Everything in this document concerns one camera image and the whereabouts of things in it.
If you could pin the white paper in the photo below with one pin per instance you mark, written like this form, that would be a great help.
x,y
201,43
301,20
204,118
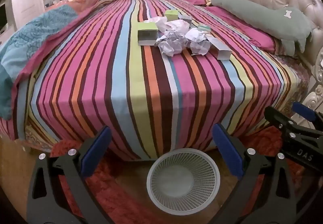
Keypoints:
x,y
171,42
199,42
178,25

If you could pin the printed tissue packet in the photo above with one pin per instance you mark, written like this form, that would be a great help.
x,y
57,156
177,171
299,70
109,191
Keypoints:
x,y
204,29

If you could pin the striped bed sheet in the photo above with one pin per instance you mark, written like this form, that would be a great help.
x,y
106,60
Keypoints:
x,y
101,75

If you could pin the long green plush pillow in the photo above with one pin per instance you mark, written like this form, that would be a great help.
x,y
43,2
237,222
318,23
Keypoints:
x,y
265,14

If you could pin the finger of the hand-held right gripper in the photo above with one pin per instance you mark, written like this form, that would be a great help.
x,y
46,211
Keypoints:
x,y
280,120
304,111

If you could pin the large pink pillow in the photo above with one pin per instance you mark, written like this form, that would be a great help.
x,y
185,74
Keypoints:
x,y
242,29

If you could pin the lime green box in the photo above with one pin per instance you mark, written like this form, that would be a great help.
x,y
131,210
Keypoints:
x,y
171,15

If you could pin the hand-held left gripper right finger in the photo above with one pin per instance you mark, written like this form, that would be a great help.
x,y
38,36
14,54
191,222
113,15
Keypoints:
x,y
227,150

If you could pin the short grey box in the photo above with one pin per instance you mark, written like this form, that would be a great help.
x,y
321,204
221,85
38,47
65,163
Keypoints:
x,y
184,18

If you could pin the red shaggy rug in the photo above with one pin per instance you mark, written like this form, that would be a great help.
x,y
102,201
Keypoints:
x,y
257,138

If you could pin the pale green box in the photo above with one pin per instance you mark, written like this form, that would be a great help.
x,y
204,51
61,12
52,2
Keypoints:
x,y
147,34

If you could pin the long grey box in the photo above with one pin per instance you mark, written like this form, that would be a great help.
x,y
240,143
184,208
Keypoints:
x,y
222,48

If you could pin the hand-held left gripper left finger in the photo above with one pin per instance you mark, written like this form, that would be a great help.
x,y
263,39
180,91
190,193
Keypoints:
x,y
97,150

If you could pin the white mesh wastebasket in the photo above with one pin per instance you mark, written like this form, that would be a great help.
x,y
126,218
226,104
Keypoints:
x,y
161,163

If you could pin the orange and teal quilt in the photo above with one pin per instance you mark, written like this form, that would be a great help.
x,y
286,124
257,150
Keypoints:
x,y
37,37

